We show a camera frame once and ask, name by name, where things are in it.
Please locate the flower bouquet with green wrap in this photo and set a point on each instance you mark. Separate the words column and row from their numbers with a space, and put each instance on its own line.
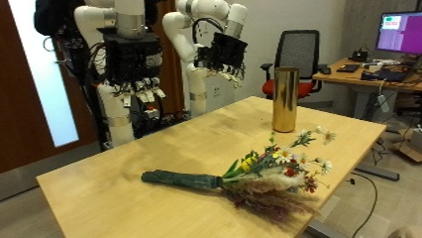
column 263, row 168

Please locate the tall gold cylinder vase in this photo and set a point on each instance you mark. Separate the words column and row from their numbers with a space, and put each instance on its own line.
column 285, row 99

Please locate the black mesh office chair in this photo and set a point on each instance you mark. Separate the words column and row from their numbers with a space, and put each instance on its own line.
column 298, row 49

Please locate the black robot mounting stand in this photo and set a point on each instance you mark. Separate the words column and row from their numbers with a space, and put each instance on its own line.
column 146, row 127

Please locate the black computer mouse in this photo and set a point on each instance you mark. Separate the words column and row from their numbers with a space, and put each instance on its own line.
column 325, row 70

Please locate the black keyboard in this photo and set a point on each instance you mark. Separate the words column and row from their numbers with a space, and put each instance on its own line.
column 349, row 68

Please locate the wooden office desk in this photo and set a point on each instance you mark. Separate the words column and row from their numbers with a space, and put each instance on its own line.
column 347, row 77

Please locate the black desk phone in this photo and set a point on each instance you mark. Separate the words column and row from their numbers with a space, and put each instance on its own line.
column 358, row 56

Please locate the brown door with glass panel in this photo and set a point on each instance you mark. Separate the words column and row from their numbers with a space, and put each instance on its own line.
column 17, row 115

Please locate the dark laptop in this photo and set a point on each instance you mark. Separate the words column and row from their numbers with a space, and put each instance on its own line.
column 386, row 76

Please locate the white power strip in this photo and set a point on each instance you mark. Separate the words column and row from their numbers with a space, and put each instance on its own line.
column 383, row 103

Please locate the computer monitor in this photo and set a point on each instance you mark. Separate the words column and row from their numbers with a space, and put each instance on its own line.
column 402, row 33

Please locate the cardboard box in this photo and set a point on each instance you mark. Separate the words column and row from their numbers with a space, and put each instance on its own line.
column 408, row 148

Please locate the white wall outlet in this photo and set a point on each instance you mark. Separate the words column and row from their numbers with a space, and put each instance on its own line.
column 215, row 91

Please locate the grey table leg frame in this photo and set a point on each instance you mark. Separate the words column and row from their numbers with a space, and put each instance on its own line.
column 378, row 172

